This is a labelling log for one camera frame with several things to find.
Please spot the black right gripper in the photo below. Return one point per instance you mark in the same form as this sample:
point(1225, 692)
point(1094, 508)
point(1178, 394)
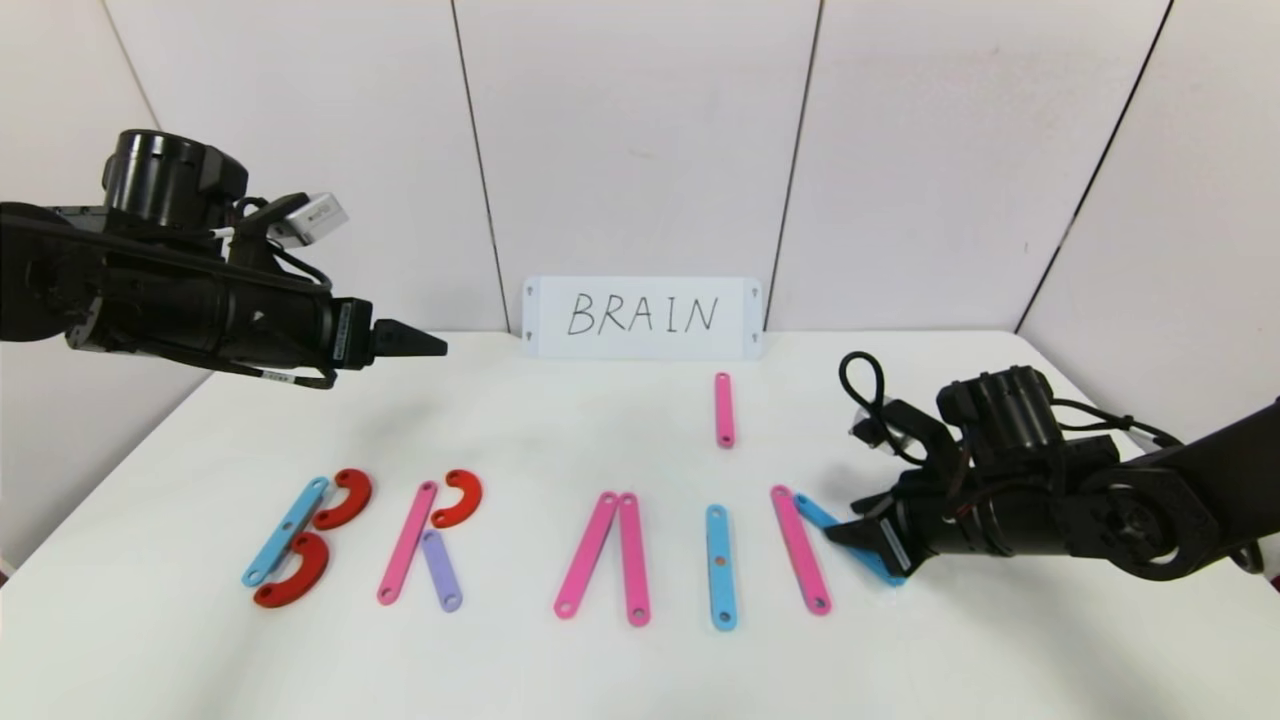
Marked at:
point(897, 545)

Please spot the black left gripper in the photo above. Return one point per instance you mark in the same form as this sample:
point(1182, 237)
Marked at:
point(349, 334)

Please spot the short blue bar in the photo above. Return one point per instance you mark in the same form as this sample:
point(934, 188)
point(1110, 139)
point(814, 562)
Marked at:
point(812, 510)

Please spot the long pink bar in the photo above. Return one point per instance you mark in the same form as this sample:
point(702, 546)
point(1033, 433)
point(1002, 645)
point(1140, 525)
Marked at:
point(800, 550)
point(633, 560)
point(587, 553)
point(407, 545)

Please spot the small red arc piece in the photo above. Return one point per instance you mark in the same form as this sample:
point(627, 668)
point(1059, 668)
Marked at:
point(470, 498)

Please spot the short pink bar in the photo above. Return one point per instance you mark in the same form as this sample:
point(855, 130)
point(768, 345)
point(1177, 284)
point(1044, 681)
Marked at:
point(724, 410)

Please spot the short purple bar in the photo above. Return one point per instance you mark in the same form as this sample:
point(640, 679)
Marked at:
point(441, 570)

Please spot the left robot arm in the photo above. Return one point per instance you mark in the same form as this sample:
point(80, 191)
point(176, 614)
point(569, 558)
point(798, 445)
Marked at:
point(100, 300)

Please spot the white BRAIN sign card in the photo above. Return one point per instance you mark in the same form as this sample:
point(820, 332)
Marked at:
point(545, 320)

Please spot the large red arc piece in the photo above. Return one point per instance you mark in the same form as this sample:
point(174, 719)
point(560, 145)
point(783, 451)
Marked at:
point(317, 572)
point(359, 498)

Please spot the long blue bar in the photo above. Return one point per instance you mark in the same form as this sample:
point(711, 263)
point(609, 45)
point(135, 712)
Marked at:
point(280, 538)
point(720, 590)

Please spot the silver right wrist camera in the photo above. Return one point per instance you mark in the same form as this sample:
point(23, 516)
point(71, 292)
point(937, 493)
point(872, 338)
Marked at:
point(862, 428)

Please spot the black right camera mount bracket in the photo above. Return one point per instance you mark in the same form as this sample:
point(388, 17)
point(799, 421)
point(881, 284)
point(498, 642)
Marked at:
point(915, 430)

